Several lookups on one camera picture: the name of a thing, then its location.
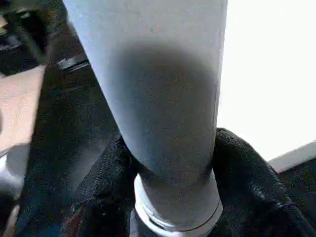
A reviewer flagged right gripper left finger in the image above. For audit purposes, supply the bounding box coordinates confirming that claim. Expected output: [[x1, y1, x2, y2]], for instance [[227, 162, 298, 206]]
[[58, 132, 143, 237]]

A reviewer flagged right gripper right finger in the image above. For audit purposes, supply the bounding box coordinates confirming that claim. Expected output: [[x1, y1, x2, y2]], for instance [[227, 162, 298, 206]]
[[203, 127, 316, 237]]

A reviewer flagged white plastic table leg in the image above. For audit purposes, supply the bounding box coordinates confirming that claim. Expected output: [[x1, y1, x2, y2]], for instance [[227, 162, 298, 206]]
[[63, 0, 229, 232]]

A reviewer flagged white plastic table top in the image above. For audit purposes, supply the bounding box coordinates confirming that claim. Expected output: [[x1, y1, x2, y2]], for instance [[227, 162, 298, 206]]
[[132, 0, 316, 237]]

